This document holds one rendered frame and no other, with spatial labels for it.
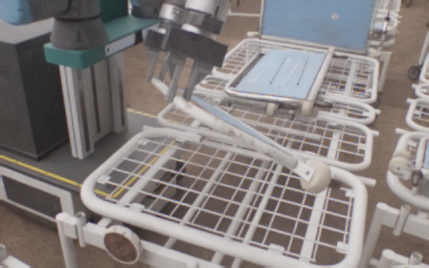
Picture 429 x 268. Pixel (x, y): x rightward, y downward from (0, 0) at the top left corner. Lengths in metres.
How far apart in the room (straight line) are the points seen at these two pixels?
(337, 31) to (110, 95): 1.56
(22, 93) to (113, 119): 0.46
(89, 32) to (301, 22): 1.74
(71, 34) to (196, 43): 0.63
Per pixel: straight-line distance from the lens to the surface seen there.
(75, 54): 1.41
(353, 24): 2.82
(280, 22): 2.89
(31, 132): 1.83
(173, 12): 1.27
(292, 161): 0.84
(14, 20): 1.29
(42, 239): 1.99
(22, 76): 1.73
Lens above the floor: 1.32
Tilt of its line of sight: 30 degrees down
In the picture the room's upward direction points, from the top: 3 degrees clockwise
